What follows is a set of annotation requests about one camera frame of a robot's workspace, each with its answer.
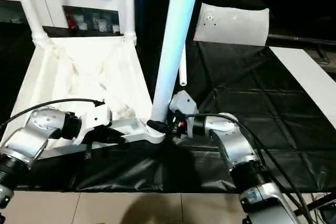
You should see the white plastic table top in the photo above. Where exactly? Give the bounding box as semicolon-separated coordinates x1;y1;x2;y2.
0;33;167;161

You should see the black work mat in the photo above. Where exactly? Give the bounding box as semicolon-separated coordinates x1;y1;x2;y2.
0;22;336;193

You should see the white plastic bag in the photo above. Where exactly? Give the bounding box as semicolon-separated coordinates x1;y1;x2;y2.
193;3;270;47

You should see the flat white board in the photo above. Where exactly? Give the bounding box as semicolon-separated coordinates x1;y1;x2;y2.
269;46;336;119

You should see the black floor stand bar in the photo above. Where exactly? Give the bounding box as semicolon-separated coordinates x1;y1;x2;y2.
299;193;336;218

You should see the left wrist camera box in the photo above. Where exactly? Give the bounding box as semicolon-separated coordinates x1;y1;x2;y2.
73;103;113;146

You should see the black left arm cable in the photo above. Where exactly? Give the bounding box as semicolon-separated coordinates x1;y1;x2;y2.
0;98;106;130

